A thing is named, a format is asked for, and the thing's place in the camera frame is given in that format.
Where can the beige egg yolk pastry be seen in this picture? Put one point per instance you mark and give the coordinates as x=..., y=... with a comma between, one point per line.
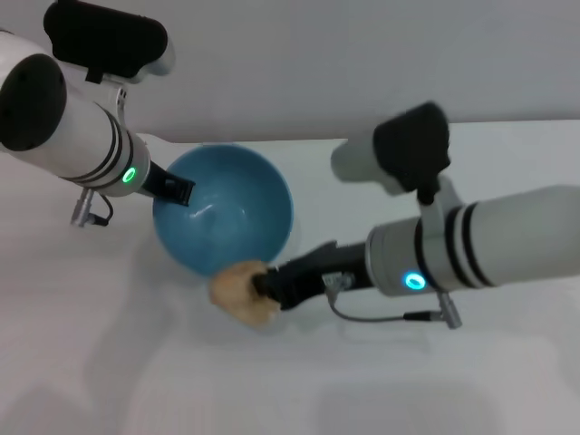
x=235, y=294

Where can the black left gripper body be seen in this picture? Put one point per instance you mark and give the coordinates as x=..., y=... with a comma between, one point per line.
x=155, y=183

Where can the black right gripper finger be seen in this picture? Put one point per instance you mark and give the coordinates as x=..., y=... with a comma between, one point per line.
x=268, y=284

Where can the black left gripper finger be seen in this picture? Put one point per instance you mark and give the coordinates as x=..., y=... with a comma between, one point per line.
x=180, y=191

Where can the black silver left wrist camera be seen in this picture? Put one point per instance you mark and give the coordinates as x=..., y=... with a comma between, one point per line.
x=104, y=41

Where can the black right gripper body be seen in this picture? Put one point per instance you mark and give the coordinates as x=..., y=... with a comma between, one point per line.
x=317, y=272

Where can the blue bowl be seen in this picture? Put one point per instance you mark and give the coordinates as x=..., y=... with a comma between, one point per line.
x=226, y=235

